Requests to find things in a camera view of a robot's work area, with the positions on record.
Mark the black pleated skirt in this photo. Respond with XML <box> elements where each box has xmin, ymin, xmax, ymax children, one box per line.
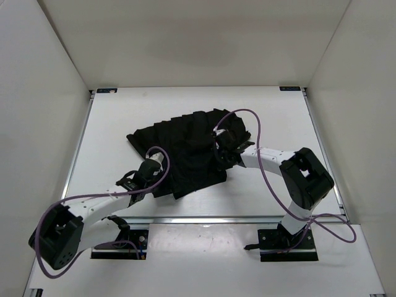
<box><xmin>126</xmin><ymin>109</ymin><xmax>251</xmax><ymax>199</ymax></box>

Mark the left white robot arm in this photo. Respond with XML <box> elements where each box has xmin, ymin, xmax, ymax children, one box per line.
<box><xmin>28</xmin><ymin>153</ymin><xmax>168</xmax><ymax>270</ymax></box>

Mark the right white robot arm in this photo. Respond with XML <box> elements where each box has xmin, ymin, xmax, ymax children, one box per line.
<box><xmin>213</xmin><ymin>129</ymin><xmax>334</xmax><ymax>249</ymax></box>

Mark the right blue corner label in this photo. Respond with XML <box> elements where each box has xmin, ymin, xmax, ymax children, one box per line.
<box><xmin>279</xmin><ymin>86</ymin><xmax>301</xmax><ymax>92</ymax></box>

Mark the blue corner label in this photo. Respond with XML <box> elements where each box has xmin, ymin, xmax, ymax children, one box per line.
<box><xmin>279</xmin><ymin>86</ymin><xmax>301</xmax><ymax>92</ymax></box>
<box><xmin>96</xmin><ymin>88</ymin><xmax>118</xmax><ymax>93</ymax></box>

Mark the left blue corner label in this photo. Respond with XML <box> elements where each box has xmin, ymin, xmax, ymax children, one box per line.
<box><xmin>96</xmin><ymin>88</ymin><xmax>118</xmax><ymax>93</ymax></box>

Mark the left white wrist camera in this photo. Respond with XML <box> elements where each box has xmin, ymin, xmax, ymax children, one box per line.
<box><xmin>145</xmin><ymin>152</ymin><xmax>164</xmax><ymax>165</ymax></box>

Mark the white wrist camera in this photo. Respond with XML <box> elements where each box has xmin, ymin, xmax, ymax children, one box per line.
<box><xmin>145</xmin><ymin>152</ymin><xmax>164</xmax><ymax>165</ymax></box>
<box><xmin>213</xmin><ymin>129</ymin><xmax>228</xmax><ymax>138</ymax></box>

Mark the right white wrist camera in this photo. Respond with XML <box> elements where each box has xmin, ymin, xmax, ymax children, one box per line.
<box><xmin>213</xmin><ymin>129</ymin><xmax>228</xmax><ymax>138</ymax></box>

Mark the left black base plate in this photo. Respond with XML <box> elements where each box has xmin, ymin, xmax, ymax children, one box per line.
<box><xmin>90</xmin><ymin>225</ymin><xmax>149</xmax><ymax>260</ymax></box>

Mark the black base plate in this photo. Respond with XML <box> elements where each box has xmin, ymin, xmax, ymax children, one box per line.
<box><xmin>90</xmin><ymin>225</ymin><xmax>149</xmax><ymax>260</ymax></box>
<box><xmin>257</xmin><ymin>229</ymin><xmax>319</xmax><ymax>262</ymax></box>

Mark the aluminium front rail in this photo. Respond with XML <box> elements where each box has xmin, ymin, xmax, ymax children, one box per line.
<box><xmin>118</xmin><ymin>215</ymin><xmax>282</xmax><ymax>225</ymax></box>

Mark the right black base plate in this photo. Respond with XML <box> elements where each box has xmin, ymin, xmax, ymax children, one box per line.
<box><xmin>257</xmin><ymin>229</ymin><xmax>319</xmax><ymax>262</ymax></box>

